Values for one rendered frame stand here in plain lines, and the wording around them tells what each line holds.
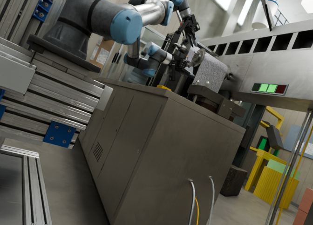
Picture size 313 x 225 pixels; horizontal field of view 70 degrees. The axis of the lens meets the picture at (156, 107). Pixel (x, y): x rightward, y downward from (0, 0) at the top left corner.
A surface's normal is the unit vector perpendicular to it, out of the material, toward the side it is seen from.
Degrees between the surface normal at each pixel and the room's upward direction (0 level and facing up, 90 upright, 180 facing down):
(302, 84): 90
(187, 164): 90
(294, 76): 90
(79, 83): 90
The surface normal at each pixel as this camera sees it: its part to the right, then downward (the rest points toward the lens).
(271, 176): -0.73, -0.34
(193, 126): 0.41, 0.15
